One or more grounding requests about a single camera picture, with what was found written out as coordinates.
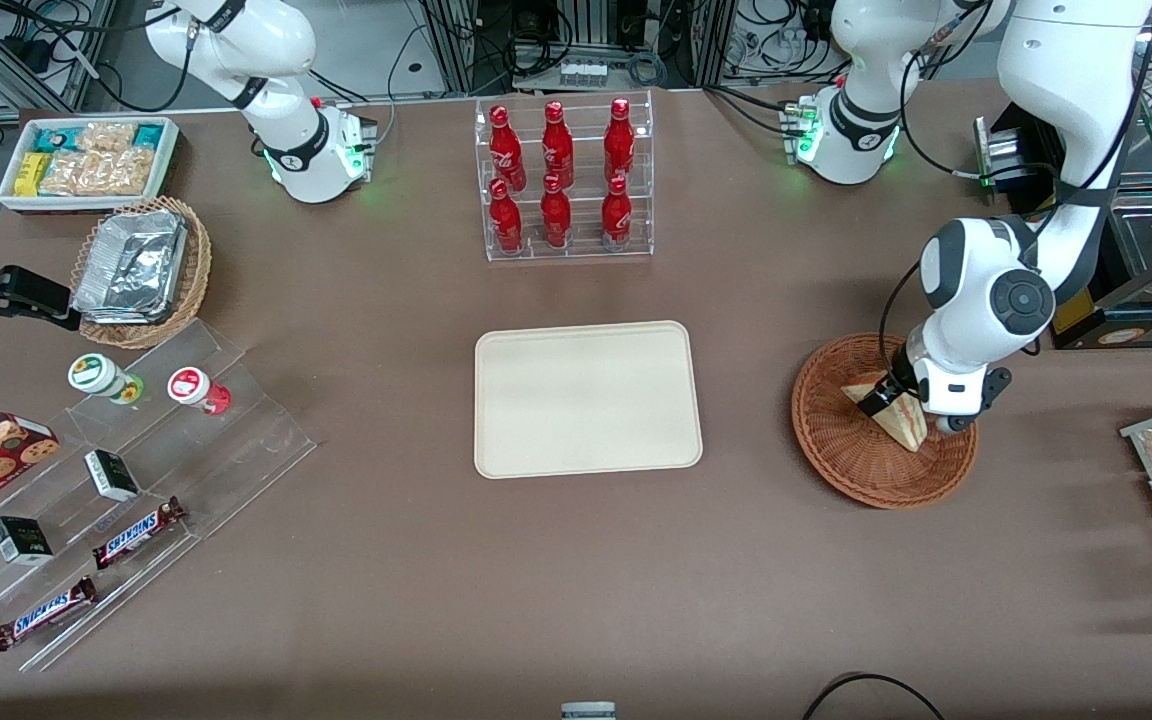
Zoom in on white plastic bin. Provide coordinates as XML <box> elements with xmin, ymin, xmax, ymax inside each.
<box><xmin>0</xmin><ymin>117</ymin><xmax>181</xmax><ymax>215</ymax></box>

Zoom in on silver metal box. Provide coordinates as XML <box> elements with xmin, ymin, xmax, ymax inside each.
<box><xmin>974</xmin><ymin>115</ymin><xmax>1037</xmax><ymax>193</ymax></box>

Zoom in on red soda bottle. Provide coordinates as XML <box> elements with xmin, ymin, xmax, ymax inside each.
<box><xmin>540</xmin><ymin>174</ymin><xmax>573</xmax><ymax>249</ymax></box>
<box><xmin>489</xmin><ymin>178</ymin><xmax>524</xmax><ymax>254</ymax></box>
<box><xmin>541</xmin><ymin>100</ymin><xmax>575</xmax><ymax>189</ymax></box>
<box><xmin>601</xmin><ymin>175</ymin><xmax>633</xmax><ymax>246</ymax></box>
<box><xmin>604</xmin><ymin>97</ymin><xmax>636</xmax><ymax>183</ymax></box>
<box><xmin>489</xmin><ymin>104</ymin><xmax>527</xmax><ymax>191</ymax></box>

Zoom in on beige rectangular tray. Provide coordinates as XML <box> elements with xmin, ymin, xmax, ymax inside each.
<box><xmin>474</xmin><ymin>320</ymin><xmax>704</xmax><ymax>480</ymax></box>

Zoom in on green label white cup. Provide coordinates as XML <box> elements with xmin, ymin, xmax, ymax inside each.
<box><xmin>68</xmin><ymin>353</ymin><xmax>145</xmax><ymax>405</ymax></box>

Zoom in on triangular sandwich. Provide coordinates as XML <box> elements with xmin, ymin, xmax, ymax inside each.
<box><xmin>841</xmin><ymin>375</ymin><xmax>929</xmax><ymax>453</ymax></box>

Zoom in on Snickers chocolate bar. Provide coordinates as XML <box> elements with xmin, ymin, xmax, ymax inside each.
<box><xmin>0</xmin><ymin>576</ymin><xmax>98</xmax><ymax>652</ymax></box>
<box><xmin>92</xmin><ymin>497</ymin><xmax>186</xmax><ymax>571</ymax></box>

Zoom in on yellow snack packet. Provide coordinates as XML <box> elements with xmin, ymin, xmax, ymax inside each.
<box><xmin>14</xmin><ymin>152</ymin><xmax>52</xmax><ymax>197</ymax></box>

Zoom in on small black box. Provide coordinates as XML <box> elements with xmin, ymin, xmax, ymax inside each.
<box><xmin>0</xmin><ymin>516</ymin><xmax>54</xmax><ymax>566</ymax></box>
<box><xmin>84</xmin><ymin>449</ymin><xmax>141</xmax><ymax>502</ymax></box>

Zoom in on clear cracker bag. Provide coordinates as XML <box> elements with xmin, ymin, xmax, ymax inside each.
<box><xmin>96</xmin><ymin>148</ymin><xmax>157</xmax><ymax>196</ymax></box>
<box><xmin>76</xmin><ymin>121</ymin><xmax>139</xmax><ymax>154</ymax></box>
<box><xmin>38</xmin><ymin>150</ymin><xmax>102</xmax><ymax>196</ymax></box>

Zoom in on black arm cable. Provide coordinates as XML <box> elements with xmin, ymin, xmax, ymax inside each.
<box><xmin>881</xmin><ymin>0</ymin><xmax>1152</xmax><ymax>386</ymax></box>

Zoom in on black cable loop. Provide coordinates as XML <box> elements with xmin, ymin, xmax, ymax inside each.
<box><xmin>801</xmin><ymin>673</ymin><xmax>947</xmax><ymax>720</ymax></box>

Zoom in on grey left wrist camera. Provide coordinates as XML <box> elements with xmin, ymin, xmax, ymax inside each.
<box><xmin>936</xmin><ymin>367</ymin><xmax>1013</xmax><ymax>434</ymax></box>

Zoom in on light wicker basket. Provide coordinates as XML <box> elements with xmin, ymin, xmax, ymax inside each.
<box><xmin>71</xmin><ymin>196</ymin><xmax>213</xmax><ymax>350</ymax></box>

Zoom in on stacked aluminium foil trays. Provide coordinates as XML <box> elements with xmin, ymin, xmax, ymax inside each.
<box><xmin>73</xmin><ymin>209</ymin><xmax>188</xmax><ymax>325</ymax></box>

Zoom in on clear acrylic stepped display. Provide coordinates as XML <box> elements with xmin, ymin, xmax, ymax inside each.
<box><xmin>0</xmin><ymin>318</ymin><xmax>317</xmax><ymax>673</ymax></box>

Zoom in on red label white cup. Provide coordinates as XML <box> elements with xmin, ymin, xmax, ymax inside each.
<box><xmin>167</xmin><ymin>367</ymin><xmax>232</xmax><ymax>416</ymax></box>

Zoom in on clear acrylic bottle rack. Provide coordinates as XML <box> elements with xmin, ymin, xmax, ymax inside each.
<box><xmin>474</xmin><ymin>90</ymin><xmax>655</xmax><ymax>263</ymax></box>

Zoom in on round brown wicker basket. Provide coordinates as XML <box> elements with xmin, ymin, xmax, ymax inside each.
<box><xmin>791</xmin><ymin>333</ymin><xmax>979</xmax><ymax>510</ymax></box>

